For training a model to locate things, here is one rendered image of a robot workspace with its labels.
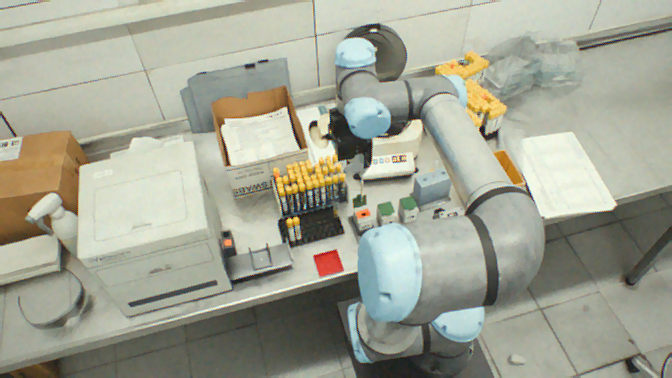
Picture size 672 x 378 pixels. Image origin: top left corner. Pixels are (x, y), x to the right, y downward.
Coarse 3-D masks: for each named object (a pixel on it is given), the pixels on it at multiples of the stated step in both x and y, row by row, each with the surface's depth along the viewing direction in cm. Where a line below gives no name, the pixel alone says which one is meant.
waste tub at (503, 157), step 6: (498, 150) 147; (504, 150) 147; (498, 156) 149; (504, 156) 148; (504, 162) 149; (510, 162) 145; (504, 168) 150; (510, 168) 146; (516, 168) 143; (510, 174) 147; (516, 174) 143; (516, 180) 144; (522, 180) 141; (522, 186) 141
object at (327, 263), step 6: (324, 252) 139; (330, 252) 139; (336, 252) 139; (318, 258) 139; (324, 258) 139; (330, 258) 138; (336, 258) 138; (318, 264) 137; (324, 264) 137; (330, 264) 137; (336, 264) 137; (318, 270) 136; (324, 270) 136; (330, 270) 136; (336, 270) 136; (342, 270) 136
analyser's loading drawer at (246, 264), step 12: (288, 240) 135; (252, 252) 135; (264, 252) 136; (276, 252) 136; (288, 252) 135; (228, 264) 134; (240, 264) 134; (252, 264) 130; (264, 264) 134; (276, 264) 133; (288, 264) 133; (240, 276) 132
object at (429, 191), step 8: (440, 168) 144; (424, 176) 142; (432, 176) 142; (440, 176) 142; (416, 184) 143; (424, 184) 141; (432, 184) 141; (440, 184) 143; (448, 184) 144; (416, 192) 145; (424, 192) 143; (432, 192) 144; (440, 192) 146; (448, 192) 148; (416, 200) 147; (424, 200) 146; (432, 200) 148; (440, 200) 148; (448, 200) 148; (424, 208) 147
